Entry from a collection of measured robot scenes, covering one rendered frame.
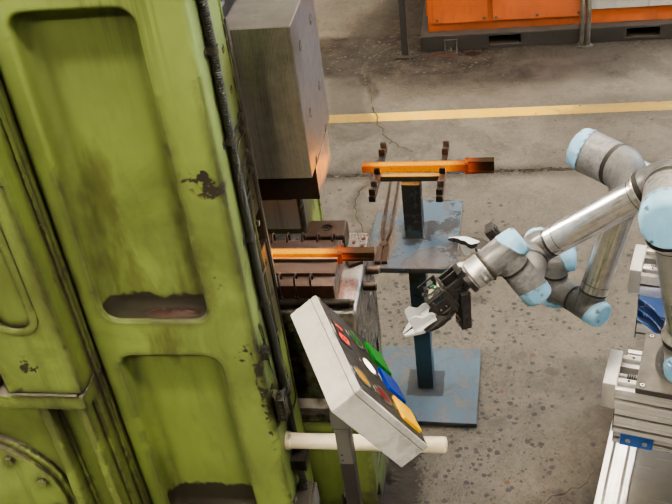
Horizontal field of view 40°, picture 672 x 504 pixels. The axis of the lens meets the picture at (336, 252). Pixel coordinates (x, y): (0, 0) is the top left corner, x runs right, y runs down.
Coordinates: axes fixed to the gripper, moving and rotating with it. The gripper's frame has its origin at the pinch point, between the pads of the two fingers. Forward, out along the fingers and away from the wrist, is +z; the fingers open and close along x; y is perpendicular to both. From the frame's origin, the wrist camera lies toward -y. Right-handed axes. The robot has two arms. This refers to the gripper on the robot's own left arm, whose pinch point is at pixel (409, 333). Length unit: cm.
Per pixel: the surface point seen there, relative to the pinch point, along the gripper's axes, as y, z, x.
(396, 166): -18, -20, -82
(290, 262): 3, 19, -50
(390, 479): -92, 51, -44
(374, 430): 9.8, 15.5, 27.0
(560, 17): -189, -146, -333
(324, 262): -1.4, 11.4, -45.4
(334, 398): 22.5, 16.5, 24.5
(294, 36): 63, -24, -34
